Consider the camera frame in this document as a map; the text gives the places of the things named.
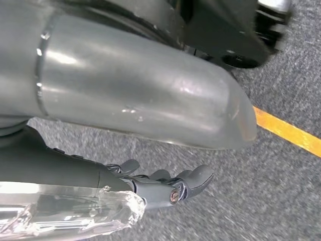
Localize black robot foot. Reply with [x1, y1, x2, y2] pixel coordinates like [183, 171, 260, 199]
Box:
[57, 0, 292, 70]

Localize clear crinkled plastic wrap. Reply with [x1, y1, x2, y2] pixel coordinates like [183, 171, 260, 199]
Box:
[0, 181, 146, 241]

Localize yellow floor tape line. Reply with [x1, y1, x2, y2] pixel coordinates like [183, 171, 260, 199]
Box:
[253, 106, 321, 159]

